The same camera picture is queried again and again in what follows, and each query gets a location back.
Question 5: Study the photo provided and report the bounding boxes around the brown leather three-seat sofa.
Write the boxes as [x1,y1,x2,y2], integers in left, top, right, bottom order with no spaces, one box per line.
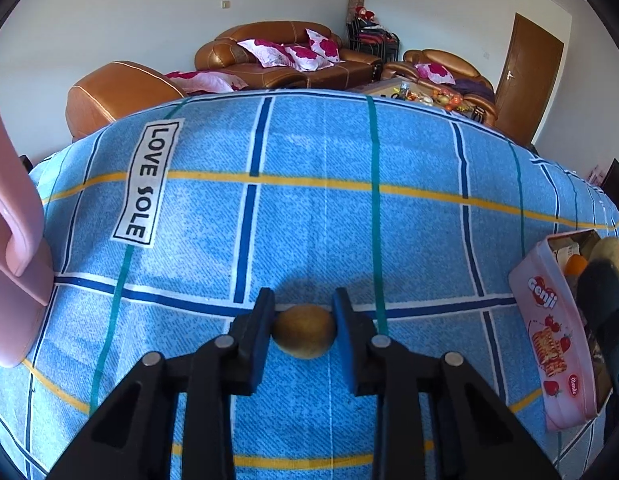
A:
[195,21,382,90]

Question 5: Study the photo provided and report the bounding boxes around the blue plaid tablecloth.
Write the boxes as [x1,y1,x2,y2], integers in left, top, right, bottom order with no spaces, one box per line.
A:
[0,90,619,479]

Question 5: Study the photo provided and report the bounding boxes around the pale round fruit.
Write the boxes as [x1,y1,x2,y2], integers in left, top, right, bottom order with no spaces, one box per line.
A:
[589,236,619,271]

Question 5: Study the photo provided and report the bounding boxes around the pink electric kettle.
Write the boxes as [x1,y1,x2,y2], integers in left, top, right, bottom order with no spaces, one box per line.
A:
[0,117,54,367]

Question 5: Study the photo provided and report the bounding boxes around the pink biscuit tin box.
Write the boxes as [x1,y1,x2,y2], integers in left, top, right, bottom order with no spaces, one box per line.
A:
[509,230,612,430]

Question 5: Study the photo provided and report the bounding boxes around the stacked dark chairs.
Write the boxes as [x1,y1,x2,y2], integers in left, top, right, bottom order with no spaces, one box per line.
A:
[345,0,399,63]

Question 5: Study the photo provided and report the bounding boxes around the small orange in box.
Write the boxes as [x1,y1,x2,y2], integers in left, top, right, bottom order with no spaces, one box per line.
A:
[563,254,588,278]

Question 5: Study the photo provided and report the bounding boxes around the pink white cushion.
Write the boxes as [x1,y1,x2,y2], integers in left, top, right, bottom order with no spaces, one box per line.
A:
[305,28,341,63]

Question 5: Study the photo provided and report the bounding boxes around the brown wooden door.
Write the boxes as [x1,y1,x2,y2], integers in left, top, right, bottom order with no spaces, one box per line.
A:
[495,13,564,146]

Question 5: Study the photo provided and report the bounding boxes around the wooden coffee table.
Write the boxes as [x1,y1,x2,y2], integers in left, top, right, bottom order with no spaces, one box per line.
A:
[352,77,486,124]

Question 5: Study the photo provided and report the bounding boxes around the brown leather armchair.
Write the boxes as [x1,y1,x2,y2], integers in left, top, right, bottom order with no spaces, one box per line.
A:
[381,49,498,127]

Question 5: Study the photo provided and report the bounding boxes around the yellow-green kiwi fruit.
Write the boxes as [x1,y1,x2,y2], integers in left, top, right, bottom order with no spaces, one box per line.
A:
[272,304,337,360]

